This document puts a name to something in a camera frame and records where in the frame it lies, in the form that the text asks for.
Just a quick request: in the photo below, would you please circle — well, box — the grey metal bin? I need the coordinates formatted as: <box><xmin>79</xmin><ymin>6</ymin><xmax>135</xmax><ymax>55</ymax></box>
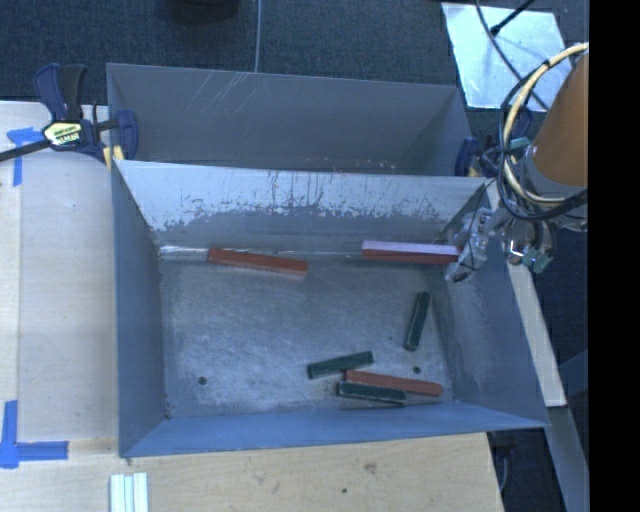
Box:
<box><xmin>105</xmin><ymin>62</ymin><xmax>552</xmax><ymax>459</ymax></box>

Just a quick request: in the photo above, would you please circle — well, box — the red-brown flat block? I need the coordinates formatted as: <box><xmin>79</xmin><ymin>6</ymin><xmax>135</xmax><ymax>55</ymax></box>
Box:
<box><xmin>207</xmin><ymin>247</ymin><xmax>310</xmax><ymax>277</ymax></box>
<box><xmin>360</xmin><ymin>239</ymin><xmax>460</xmax><ymax>266</ymax></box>
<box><xmin>343</xmin><ymin>369</ymin><xmax>444</xmax><ymax>399</ymax></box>

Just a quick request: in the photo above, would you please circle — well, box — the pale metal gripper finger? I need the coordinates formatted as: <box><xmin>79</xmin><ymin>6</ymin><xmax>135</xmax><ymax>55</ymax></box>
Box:
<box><xmin>445</xmin><ymin>236</ymin><xmax>490</xmax><ymax>284</ymax></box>
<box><xmin>452</xmin><ymin>207</ymin><xmax>489</xmax><ymax>240</ymax></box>

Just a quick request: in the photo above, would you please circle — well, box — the dark green flat block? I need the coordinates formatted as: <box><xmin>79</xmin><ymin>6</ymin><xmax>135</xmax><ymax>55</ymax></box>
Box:
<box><xmin>336</xmin><ymin>380</ymin><xmax>408</xmax><ymax>406</ymax></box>
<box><xmin>306</xmin><ymin>350</ymin><xmax>376</xmax><ymax>381</ymax></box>
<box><xmin>403</xmin><ymin>290</ymin><xmax>433</xmax><ymax>353</ymax></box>

